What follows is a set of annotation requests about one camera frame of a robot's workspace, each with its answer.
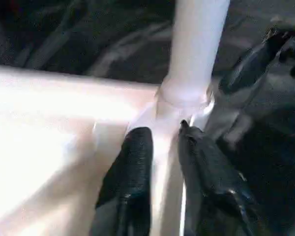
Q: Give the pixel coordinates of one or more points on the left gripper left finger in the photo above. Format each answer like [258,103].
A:
[132,172]

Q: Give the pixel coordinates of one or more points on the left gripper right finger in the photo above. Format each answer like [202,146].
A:
[211,184]

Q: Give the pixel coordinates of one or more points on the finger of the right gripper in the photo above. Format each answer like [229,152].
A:
[250,66]

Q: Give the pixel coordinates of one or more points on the white plastic table leg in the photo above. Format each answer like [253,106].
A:
[196,49]

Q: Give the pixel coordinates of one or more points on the white plastic table top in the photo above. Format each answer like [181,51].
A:
[39,110]

